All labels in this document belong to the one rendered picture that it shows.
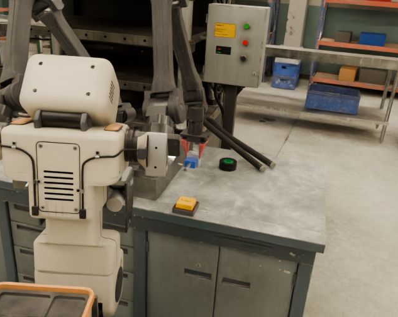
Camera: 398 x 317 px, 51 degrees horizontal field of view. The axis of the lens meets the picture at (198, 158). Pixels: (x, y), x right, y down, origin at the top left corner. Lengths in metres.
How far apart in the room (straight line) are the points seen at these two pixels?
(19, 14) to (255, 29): 1.21
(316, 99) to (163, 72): 4.06
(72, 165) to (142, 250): 0.77
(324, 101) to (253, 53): 2.99
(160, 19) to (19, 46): 0.41
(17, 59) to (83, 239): 0.54
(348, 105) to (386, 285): 2.80
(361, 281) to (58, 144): 2.12
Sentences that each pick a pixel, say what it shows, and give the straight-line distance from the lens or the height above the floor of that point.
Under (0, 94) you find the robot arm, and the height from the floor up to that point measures 1.27.
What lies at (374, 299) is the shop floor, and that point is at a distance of 2.63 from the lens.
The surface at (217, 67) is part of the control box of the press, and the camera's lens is 2.25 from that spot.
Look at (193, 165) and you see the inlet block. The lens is 1.57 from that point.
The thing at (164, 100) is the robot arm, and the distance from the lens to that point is 1.13.
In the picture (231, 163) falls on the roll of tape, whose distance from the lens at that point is 1.85.
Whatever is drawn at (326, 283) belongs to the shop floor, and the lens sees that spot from 2.63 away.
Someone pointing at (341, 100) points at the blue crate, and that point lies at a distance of 5.12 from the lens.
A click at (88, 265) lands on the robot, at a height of 0.84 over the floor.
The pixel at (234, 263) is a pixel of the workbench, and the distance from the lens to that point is 1.62.
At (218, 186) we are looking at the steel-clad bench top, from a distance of 1.71.
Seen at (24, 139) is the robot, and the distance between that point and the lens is 1.03.
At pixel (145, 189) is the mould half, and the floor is 0.84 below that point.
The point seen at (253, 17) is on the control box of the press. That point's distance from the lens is 2.19.
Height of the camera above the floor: 1.57
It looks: 23 degrees down
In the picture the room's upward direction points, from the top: 4 degrees clockwise
